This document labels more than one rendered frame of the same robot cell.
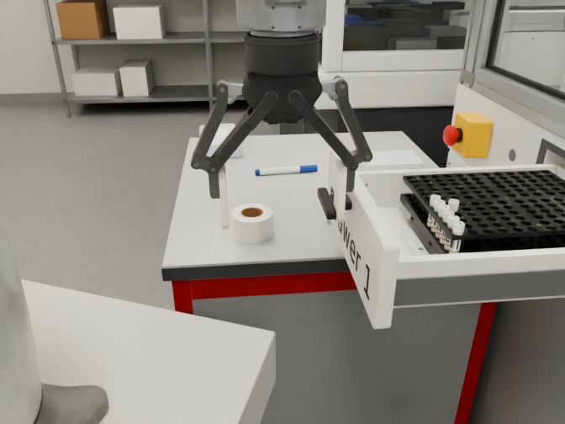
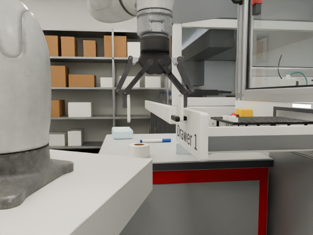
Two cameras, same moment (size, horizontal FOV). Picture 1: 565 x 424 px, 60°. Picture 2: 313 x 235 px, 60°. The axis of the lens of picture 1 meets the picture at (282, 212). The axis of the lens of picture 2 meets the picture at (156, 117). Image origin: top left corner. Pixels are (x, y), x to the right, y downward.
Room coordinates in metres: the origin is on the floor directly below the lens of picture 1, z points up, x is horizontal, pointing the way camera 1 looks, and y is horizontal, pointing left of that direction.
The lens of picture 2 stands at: (-0.18, 0.01, 0.97)
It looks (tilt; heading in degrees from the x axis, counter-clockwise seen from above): 5 degrees down; 359
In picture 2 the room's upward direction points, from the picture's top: straight up
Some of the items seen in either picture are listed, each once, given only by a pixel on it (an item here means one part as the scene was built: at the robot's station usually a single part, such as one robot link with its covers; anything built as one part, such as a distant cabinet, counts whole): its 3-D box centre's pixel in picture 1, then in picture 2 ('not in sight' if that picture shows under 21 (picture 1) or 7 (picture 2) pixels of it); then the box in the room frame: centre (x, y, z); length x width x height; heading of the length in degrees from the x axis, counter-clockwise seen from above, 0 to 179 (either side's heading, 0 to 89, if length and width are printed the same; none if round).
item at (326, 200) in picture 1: (335, 202); (179, 118); (0.56, -0.07, 0.91); 0.07 x 0.04 x 0.01; 6
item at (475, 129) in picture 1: (469, 135); (242, 117); (0.92, -0.36, 0.88); 0.07 x 0.05 x 0.07; 6
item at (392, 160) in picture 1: (390, 160); not in sight; (1.06, -0.25, 0.77); 0.13 x 0.09 x 0.02; 96
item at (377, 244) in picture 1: (355, 223); (188, 129); (0.56, -0.09, 0.87); 0.29 x 0.02 x 0.11; 6
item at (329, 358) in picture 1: (311, 319); (170, 229); (0.97, -0.07, 0.38); 0.62 x 0.58 x 0.76; 6
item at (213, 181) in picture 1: (206, 176); (121, 98); (0.51, 0.09, 0.96); 0.03 x 0.01 x 0.05; 96
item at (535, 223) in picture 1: (502, 219); (257, 130); (0.58, -0.29, 0.87); 0.22 x 0.18 x 0.06; 96
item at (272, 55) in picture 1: (282, 77); (154, 55); (0.52, 0.00, 1.07); 0.08 x 0.07 x 0.09; 96
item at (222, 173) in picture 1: (224, 196); (128, 108); (0.51, 0.07, 0.93); 0.03 x 0.01 x 0.07; 6
